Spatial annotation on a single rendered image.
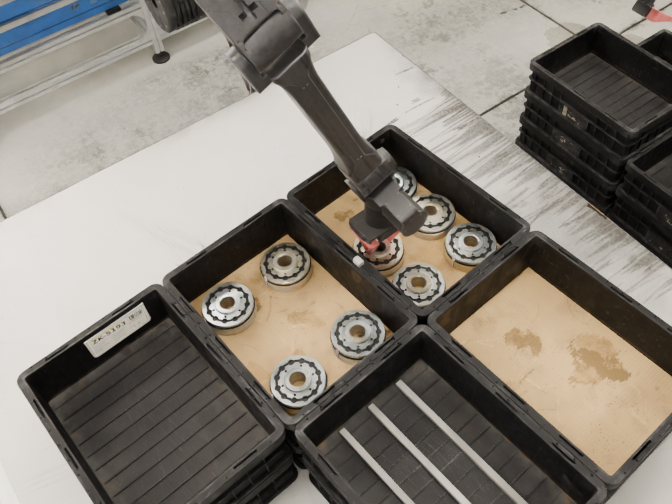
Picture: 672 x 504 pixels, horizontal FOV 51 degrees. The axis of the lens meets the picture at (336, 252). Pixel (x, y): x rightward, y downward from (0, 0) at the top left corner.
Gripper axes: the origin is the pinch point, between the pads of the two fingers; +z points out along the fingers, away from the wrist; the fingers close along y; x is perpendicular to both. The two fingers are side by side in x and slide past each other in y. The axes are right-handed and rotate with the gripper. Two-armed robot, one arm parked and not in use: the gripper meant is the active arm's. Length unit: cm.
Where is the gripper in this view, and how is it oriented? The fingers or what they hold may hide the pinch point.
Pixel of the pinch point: (378, 244)
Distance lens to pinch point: 142.3
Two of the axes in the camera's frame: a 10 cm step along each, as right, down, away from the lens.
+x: -6.2, -6.4, 4.6
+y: 7.9, -5.2, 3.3
